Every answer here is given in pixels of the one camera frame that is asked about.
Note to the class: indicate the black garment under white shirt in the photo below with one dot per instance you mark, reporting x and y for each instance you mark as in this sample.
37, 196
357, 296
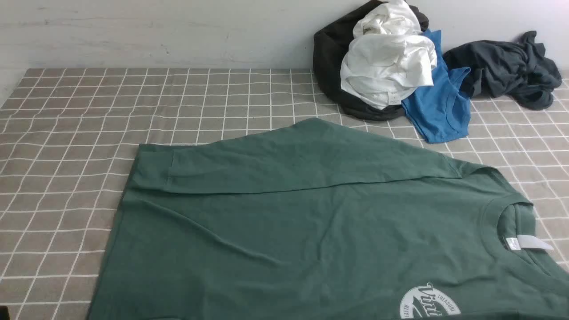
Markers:
331, 44

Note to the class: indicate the white crumpled shirt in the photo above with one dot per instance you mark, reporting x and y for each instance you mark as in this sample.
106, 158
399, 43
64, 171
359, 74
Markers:
389, 57

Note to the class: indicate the blue shirt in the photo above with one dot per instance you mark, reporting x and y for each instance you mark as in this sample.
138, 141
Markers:
442, 112

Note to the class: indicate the grey checkered tablecloth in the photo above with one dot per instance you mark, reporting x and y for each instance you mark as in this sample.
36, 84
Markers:
68, 138

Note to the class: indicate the dark grey crumpled shirt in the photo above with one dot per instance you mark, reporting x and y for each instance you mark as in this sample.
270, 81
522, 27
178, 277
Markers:
518, 69

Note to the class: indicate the green long sleeve shirt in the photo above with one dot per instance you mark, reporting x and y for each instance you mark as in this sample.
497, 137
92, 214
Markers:
317, 221

